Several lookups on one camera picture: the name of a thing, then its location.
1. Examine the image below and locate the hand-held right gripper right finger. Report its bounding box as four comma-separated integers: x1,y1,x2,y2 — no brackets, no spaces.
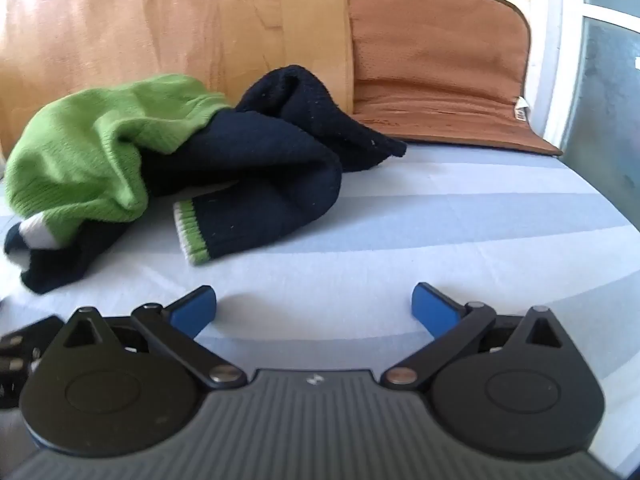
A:
382,282,568,390

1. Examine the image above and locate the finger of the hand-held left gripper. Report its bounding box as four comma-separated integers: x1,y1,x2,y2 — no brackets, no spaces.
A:
0,316,63,408

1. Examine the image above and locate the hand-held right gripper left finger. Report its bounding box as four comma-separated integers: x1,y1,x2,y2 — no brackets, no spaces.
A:
60,285,247,389

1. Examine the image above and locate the green and navy knit sweater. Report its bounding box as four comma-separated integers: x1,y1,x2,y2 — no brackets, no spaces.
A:
4,65,408,296

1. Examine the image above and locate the striped blue bed sheet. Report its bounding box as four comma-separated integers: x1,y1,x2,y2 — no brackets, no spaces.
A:
0,142,640,480

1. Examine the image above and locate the brown seat cushion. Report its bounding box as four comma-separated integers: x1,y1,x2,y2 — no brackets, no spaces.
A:
345,0,563,157

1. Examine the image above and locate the wood pattern vinyl sheet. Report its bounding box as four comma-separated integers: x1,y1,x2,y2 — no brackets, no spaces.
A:
0,0,355,148

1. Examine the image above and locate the white window frame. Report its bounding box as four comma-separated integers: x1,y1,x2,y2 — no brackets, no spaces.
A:
527,0,640,148

